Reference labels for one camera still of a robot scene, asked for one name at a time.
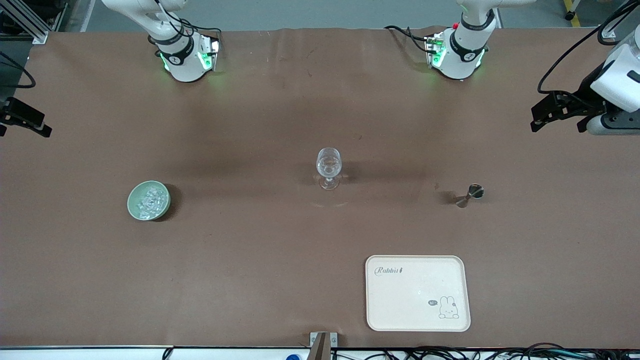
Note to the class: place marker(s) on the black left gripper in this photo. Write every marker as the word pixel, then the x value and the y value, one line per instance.
pixel 587 93

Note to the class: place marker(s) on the steel double jigger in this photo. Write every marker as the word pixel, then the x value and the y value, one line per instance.
pixel 475 191

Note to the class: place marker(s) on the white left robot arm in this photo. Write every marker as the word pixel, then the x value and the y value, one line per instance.
pixel 462 60

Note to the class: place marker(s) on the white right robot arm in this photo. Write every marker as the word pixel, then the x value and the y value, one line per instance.
pixel 185 67

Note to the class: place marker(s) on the pile of clear ice cubes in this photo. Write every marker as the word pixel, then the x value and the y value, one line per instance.
pixel 152 200

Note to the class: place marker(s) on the clear stemmed wine glass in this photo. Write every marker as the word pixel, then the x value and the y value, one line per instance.
pixel 329 162

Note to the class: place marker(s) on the black caster wheel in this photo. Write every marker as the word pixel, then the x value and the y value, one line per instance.
pixel 569 15

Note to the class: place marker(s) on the pale green ceramic bowl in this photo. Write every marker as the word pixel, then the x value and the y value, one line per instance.
pixel 134 206

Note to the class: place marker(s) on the cream rabbit print tray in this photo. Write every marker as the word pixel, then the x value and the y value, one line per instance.
pixel 410 300

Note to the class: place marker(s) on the brown table cover sheet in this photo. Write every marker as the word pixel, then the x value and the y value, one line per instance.
pixel 250 275

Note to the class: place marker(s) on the blue round cap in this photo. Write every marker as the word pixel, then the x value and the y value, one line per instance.
pixel 294 357

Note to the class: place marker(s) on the aluminium frame profile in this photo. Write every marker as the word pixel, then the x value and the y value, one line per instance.
pixel 27 22
pixel 609 32

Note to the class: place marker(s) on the white table edge rail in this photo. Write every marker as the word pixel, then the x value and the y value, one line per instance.
pixel 75 355

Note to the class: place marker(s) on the grey metal mounting bracket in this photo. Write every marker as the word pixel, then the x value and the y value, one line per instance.
pixel 323 345

